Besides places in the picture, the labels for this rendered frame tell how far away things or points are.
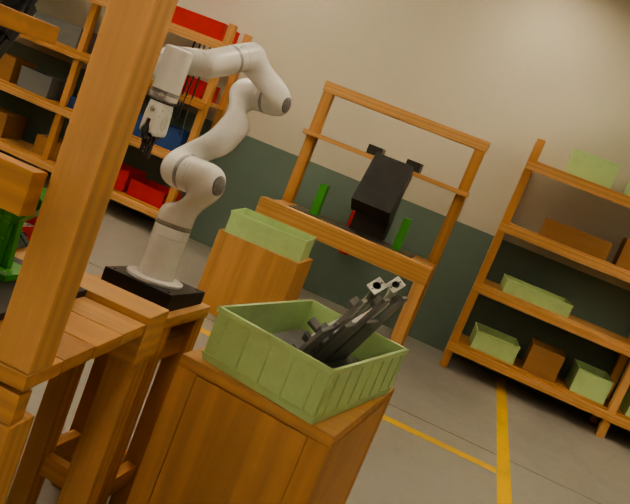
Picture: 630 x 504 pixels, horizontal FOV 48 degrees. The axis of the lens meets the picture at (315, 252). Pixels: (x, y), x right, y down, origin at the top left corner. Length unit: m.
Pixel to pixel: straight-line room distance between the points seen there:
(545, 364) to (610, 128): 2.26
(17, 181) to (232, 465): 1.09
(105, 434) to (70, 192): 0.96
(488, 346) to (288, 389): 4.77
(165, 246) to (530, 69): 5.39
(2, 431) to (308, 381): 0.81
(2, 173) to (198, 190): 0.92
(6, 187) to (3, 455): 0.55
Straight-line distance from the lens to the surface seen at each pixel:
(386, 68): 7.33
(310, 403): 2.01
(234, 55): 2.32
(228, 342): 2.12
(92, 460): 2.26
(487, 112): 7.18
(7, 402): 1.59
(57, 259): 1.47
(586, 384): 6.81
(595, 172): 6.62
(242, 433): 2.12
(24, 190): 1.44
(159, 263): 2.34
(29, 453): 2.60
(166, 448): 2.26
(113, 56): 1.43
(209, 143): 2.39
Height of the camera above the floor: 1.53
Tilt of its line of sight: 9 degrees down
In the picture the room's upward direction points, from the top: 22 degrees clockwise
